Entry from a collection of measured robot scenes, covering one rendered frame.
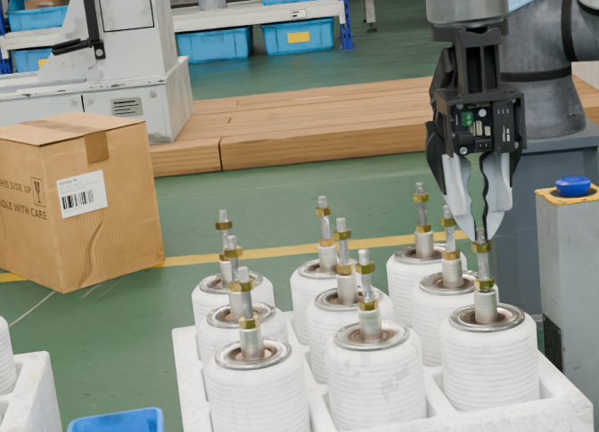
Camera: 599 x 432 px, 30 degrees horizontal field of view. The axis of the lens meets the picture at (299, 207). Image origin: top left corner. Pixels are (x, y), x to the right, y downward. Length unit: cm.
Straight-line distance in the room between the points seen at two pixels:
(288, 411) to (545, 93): 81
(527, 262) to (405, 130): 141
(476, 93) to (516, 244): 76
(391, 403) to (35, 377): 45
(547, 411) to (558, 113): 72
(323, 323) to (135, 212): 114
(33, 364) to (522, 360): 58
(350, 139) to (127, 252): 102
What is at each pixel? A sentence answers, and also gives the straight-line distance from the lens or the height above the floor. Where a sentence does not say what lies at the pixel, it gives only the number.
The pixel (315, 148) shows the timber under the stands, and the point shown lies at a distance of 312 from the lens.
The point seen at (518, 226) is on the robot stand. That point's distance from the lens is 174.
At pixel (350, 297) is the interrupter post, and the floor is 26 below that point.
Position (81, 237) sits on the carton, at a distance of 223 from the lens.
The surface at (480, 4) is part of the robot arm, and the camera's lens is 102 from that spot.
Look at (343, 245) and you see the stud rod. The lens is 120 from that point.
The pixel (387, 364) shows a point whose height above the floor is 24.
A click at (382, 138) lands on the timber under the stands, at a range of 312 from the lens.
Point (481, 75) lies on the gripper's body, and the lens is 101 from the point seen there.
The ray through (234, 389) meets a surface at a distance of 106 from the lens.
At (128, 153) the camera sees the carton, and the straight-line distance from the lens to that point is 226.
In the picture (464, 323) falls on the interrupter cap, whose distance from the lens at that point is 112.
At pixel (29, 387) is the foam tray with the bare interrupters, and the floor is 18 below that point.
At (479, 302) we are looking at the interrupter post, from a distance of 112.
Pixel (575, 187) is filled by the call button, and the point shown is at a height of 33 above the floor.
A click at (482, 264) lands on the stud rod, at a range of 111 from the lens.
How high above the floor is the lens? 65
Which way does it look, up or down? 14 degrees down
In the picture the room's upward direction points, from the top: 6 degrees counter-clockwise
